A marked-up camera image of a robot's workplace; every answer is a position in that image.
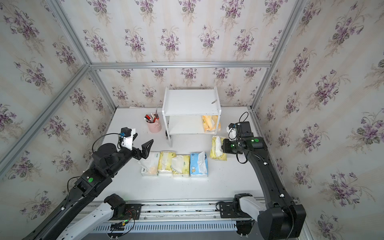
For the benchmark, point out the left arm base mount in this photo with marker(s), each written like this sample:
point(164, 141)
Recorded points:
point(121, 209)

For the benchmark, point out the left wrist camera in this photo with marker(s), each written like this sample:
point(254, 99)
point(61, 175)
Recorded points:
point(127, 137)

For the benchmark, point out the yellow tissue pack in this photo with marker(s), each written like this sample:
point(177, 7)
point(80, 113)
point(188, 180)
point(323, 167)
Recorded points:
point(180, 165)
point(216, 152)
point(165, 162)

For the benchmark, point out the orange tissue pack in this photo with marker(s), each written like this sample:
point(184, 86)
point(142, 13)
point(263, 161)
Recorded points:
point(210, 124)

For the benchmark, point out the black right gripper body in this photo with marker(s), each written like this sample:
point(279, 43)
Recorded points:
point(230, 146)

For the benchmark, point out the pens in cup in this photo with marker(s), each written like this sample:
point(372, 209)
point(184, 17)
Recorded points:
point(152, 117)

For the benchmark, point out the pink pen cup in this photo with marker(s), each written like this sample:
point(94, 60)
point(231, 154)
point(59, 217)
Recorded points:
point(155, 127)

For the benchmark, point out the blue tissue pack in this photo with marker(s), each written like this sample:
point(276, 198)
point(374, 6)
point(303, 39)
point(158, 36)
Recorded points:
point(198, 165)

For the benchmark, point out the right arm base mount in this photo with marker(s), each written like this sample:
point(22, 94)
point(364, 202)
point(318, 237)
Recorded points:
point(232, 210)

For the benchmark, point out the white two-tier shelf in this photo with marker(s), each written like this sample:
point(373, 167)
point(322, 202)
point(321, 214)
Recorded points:
point(183, 111)

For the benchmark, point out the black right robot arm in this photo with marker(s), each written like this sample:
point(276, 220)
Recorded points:
point(279, 217)

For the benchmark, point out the white tissue pack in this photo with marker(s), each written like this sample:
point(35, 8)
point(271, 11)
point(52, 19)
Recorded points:
point(149, 166)

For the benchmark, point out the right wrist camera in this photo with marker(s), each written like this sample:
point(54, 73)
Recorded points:
point(239, 130)

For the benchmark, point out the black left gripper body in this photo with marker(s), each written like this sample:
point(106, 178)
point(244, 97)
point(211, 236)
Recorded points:
point(136, 155)

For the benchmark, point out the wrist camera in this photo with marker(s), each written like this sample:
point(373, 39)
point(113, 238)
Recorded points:
point(239, 130)
point(127, 137)

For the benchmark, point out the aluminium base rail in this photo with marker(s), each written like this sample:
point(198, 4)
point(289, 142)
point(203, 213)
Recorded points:
point(169, 217)

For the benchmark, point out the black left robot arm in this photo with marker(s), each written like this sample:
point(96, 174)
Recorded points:
point(107, 161)

